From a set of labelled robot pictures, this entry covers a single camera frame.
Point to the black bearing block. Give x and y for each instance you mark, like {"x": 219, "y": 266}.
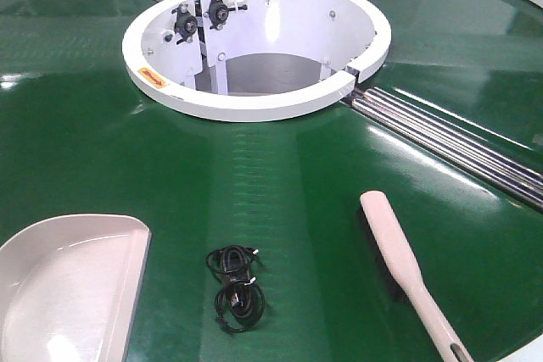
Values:
{"x": 186, "y": 25}
{"x": 218, "y": 12}

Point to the left black bearing block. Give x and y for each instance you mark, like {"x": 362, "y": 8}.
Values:
{"x": 186, "y": 25}

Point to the pink plastic dustpan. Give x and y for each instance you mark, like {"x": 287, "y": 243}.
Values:
{"x": 69, "y": 288}

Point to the green conveyor belt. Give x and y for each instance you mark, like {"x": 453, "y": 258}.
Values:
{"x": 258, "y": 252}

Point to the right black bearing block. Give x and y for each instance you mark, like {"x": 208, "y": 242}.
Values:
{"x": 218, "y": 12}

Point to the yellow arrow sticker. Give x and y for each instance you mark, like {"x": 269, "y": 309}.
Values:
{"x": 152, "y": 77}

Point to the steel rollers right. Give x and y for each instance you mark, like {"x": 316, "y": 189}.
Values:
{"x": 456, "y": 145}

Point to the pink hand broom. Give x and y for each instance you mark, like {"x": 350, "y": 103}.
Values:
{"x": 403, "y": 266}

